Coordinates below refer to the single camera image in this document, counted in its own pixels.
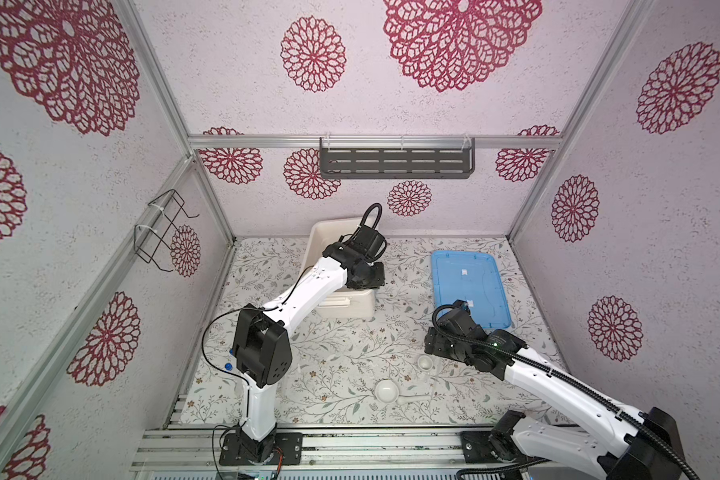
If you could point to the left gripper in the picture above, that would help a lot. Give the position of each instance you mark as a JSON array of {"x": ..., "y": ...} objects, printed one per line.
[{"x": 379, "y": 280}]

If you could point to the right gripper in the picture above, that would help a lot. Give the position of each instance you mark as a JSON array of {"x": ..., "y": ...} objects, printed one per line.
[{"x": 432, "y": 341}]

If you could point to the blue plastic lid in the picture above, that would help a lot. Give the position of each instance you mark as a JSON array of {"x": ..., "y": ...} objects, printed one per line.
[{"x": 474, "y": 278}]

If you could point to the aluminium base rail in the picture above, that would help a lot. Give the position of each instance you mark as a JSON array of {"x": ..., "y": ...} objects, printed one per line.
[{"x": 431, "y": 450}]

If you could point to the black wire wall rack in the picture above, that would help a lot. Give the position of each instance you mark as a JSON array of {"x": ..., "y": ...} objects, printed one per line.
[{"x": 168, "y": 242}]

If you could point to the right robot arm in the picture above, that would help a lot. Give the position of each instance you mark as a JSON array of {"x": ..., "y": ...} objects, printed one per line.
[{"x": 609, "y": 440}]

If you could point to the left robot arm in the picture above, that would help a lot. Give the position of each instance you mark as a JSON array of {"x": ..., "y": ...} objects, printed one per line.
[{"x": 261, "y": 345}]

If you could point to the dark metal wall shelf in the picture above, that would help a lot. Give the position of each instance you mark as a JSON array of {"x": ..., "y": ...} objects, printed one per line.
[{"x": 396, "y": 159}]

